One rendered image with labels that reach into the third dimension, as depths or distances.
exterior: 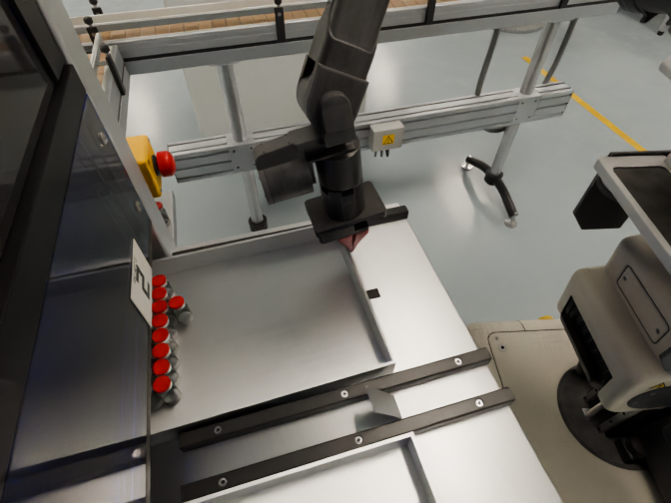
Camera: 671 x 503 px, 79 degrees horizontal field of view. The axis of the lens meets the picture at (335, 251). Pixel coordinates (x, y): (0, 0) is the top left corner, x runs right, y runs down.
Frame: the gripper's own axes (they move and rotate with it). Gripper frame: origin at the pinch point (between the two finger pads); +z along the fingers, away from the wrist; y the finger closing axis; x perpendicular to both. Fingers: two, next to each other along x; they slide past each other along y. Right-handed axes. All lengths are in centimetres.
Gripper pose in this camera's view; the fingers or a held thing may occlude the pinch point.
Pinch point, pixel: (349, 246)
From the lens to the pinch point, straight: 63.6
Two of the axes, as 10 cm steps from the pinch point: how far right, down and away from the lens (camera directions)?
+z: 1.1, 6.0, 7.9
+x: 3.0, 7.4, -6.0
